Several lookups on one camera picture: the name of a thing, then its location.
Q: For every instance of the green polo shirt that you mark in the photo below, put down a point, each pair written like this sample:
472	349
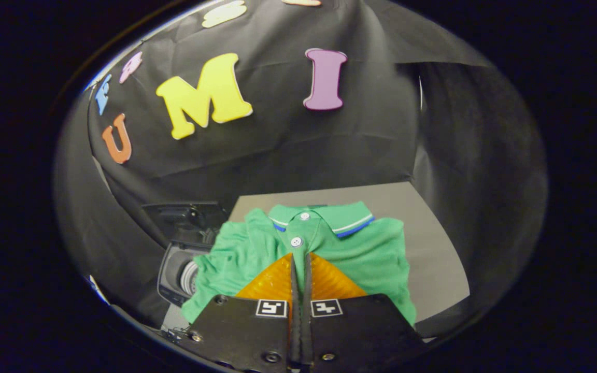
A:
376	259

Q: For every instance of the grey washing machine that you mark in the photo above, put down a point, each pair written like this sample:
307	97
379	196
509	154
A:
174	274

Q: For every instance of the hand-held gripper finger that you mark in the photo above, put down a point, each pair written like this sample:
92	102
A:
295	336
307	336

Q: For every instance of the beige cabinet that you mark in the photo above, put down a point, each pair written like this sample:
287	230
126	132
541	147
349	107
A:
433	243

